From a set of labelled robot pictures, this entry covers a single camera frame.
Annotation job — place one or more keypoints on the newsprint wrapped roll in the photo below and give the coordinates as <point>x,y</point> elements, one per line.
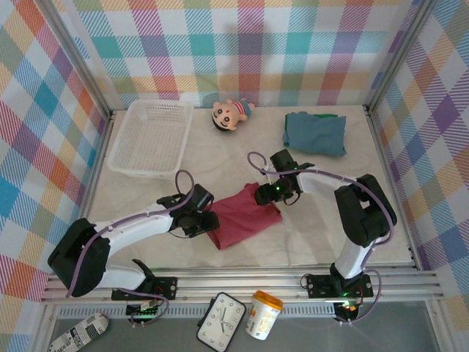
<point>80,331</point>

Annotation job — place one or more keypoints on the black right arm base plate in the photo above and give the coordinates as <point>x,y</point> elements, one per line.
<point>317,286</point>

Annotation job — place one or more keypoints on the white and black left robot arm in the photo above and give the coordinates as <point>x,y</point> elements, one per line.
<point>139,227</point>

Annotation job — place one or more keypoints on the green tank top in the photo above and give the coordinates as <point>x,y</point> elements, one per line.
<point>326,116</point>

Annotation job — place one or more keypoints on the aluminium side rail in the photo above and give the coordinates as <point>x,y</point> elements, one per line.
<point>381,154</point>
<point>96,165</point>

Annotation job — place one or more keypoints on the black framed white clock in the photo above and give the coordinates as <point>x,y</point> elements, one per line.
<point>220,322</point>

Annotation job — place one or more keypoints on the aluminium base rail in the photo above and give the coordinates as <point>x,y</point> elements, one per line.
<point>238,286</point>

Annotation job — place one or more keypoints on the cartoon plush doll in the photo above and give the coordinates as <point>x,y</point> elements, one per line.
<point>225,119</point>

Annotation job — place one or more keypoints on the aluminium frame post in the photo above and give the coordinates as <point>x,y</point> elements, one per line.
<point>77,55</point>
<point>399,55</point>

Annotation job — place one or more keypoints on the red tank top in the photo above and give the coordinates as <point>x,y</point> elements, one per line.
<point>242,220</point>

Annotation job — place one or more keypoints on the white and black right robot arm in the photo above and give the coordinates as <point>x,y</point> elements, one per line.
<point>318,183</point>

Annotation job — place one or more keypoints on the white plastic basket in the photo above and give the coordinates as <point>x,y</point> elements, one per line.
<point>150,135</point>

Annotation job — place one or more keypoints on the blue tank top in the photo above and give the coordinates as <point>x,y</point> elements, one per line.
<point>315,133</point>

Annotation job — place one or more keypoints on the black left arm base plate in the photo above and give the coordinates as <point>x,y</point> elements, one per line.
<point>166,287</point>

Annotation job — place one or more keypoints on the white cup with orange lid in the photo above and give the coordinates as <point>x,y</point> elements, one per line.
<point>262,319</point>

